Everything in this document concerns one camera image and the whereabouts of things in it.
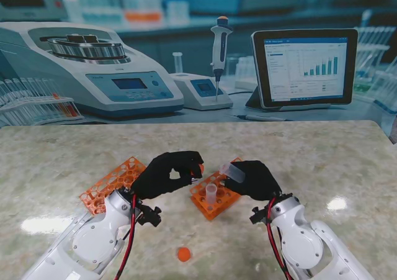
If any red black right wrist cable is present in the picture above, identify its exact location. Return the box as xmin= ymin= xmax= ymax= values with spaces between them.
xmin=266 ymin=197 xmax=294 ymax=280

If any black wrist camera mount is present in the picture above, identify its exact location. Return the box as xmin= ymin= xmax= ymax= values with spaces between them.
xmin=136 ymin=204 xmax=162 ymax=227
xmin=249 ymin=207 xmax=270 ymax=225

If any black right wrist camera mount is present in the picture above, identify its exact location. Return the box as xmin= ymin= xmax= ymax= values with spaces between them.
xmin=249 ymin=207 xmax=270 ymax=225

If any printed laboratory backdrop poster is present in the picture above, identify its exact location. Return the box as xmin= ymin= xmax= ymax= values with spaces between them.
xmin=0 ymin=0 xmax=397 ymax=137

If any red black wrist cable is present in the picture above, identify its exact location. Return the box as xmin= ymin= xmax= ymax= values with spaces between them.
xmin=114 ymin=194 xmax=139 ymax=280
xmin=266 ymin=197 xmax=294 ymax=280

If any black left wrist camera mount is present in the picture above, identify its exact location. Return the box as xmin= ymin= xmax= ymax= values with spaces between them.
xmin=136 ymin=204 xmax=162 ymax=227

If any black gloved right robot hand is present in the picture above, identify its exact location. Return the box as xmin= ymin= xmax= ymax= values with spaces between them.
xmin=223 ymin=160 xmax=283 ymax=202

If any clear plastic centrifuge tube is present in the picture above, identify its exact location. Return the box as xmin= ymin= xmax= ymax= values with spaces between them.
xmin=205 ymin=183 xmax=217 ymax=205
xmin=219 ymin=161 xmax=246 ymax=183

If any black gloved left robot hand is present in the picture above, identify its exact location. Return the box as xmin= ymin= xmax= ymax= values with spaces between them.
xmin=130 ymin=151 xmax=205 ymax=200

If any orange plastic test tube rack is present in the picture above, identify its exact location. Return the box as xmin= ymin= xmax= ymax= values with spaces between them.
xmin=79 ymin=156 xmax=148 ymax=216
xmin=189 ymin=157 xmax=246 ymax=221

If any red black left wrist cable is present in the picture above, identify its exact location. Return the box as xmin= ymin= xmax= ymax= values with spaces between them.
xmin=114 ymin=194 xmax=139 ymax=280

